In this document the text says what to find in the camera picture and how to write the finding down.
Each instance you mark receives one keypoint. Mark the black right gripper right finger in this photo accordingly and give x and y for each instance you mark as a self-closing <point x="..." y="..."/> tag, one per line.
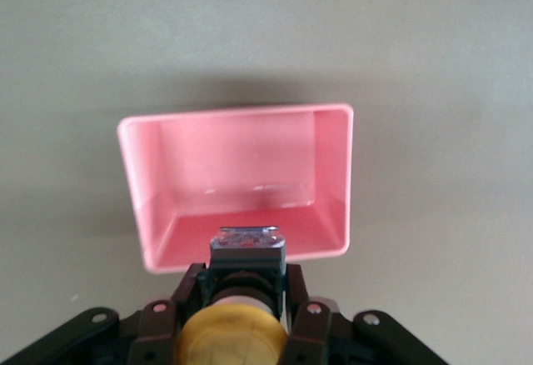
<point x="310" y="327"/>

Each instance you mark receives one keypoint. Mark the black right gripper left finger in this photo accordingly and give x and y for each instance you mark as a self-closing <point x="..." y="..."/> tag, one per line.
<point x="160" y="331"/>

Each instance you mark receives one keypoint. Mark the yellow push button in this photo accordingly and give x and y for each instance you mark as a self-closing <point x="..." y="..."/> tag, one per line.
<point x="233" y="331"/>

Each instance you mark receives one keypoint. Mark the pink plastic box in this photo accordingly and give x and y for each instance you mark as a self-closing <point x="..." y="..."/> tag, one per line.
<point x="233" y="165"/>

